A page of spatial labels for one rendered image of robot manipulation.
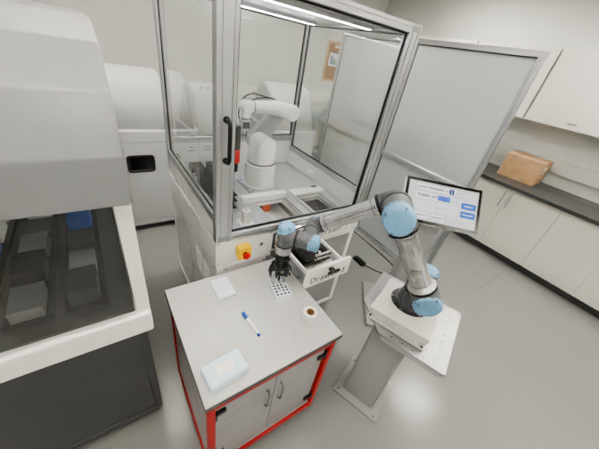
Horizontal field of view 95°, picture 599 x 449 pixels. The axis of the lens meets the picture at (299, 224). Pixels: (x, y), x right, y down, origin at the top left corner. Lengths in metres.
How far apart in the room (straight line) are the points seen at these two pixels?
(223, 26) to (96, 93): 0.47
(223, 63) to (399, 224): 0.83
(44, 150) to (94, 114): 0.13
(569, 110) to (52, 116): 4.20
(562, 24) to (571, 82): 0.80
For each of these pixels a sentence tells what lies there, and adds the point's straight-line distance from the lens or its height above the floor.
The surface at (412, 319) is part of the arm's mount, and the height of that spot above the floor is 0.84.
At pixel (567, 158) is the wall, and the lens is 4.58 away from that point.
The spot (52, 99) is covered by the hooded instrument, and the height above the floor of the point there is 1.62.
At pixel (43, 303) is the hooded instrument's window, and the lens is 1.10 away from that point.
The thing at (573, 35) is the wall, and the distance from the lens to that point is 4.74.
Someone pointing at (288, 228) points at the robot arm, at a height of 1.16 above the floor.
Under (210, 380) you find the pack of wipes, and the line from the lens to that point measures 1.13.
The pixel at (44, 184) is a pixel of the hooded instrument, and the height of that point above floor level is 1.44.
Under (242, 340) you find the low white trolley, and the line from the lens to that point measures 1.25.
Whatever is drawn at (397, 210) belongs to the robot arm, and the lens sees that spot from 1.02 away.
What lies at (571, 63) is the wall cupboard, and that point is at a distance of 4.30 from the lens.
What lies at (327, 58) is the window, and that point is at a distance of 1.36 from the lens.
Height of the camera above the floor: 1.80
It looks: 32 degrees down
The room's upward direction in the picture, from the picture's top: 11 degrees clockwise
